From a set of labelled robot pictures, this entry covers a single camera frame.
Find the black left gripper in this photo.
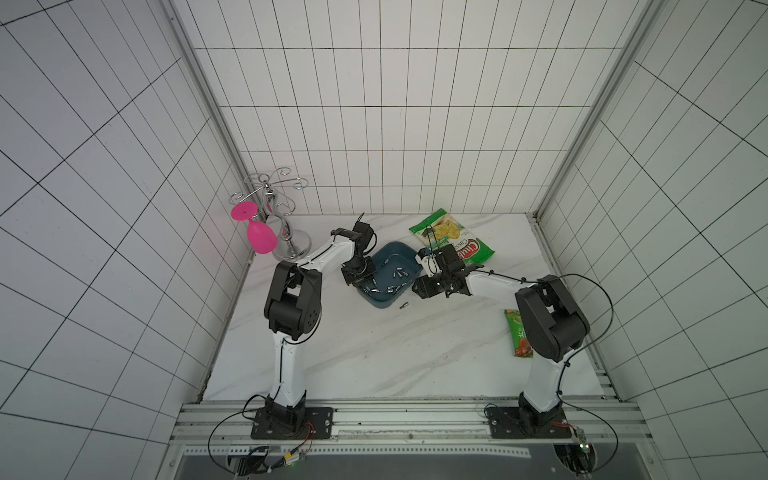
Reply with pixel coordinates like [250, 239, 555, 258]
[341, 255, 378, 288]

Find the pink plastic goblet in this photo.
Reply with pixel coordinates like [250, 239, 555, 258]
[231, 201, 278, 255]

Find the green Chuba chips bag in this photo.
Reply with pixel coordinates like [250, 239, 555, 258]
[409, 208, 495, 265]

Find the green red snack packet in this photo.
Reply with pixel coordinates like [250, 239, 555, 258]
[504, 309, 534, 358]

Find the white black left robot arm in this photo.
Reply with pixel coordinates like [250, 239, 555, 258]
[252, 217, 376, 439]

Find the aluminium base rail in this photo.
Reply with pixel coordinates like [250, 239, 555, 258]
[170, 397, 652, 460]

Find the dark teal storage box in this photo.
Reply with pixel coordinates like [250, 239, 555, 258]
[357, 241, 422, 309]

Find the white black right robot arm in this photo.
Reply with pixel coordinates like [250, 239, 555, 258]
[412, 244, 590, 439]

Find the chrome cup holder stand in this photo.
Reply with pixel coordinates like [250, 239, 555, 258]
[229, 166, 312, 261]

